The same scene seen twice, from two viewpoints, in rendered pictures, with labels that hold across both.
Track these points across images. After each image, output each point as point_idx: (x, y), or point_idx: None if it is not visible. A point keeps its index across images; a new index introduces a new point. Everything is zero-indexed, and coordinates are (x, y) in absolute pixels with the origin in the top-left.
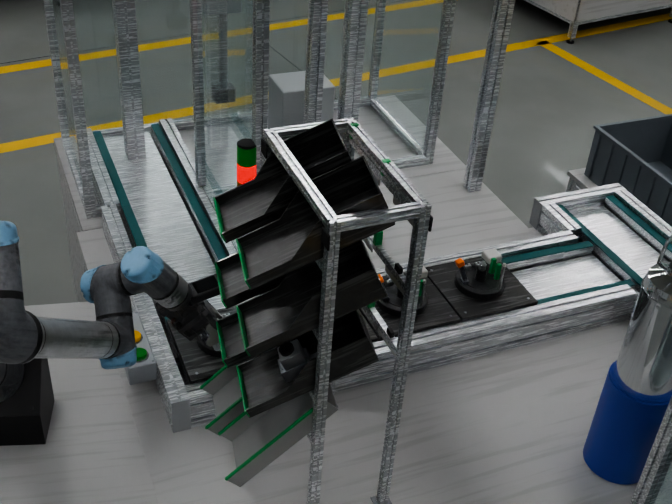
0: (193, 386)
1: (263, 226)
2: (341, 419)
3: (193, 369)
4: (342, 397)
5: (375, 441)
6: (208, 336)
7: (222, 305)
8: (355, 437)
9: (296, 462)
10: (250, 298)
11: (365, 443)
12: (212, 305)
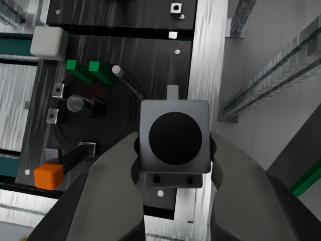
0: (182, 207)
1: None
2: (266, 24)
3: (148, 194)
4: (231, 8)
5: (320, 2)
6: (95, 144)
7: (21, 80)
8: (303, 21)
9: (315, 105)
10: (36, 34)
11: (318, 14)
12: (15, 93)
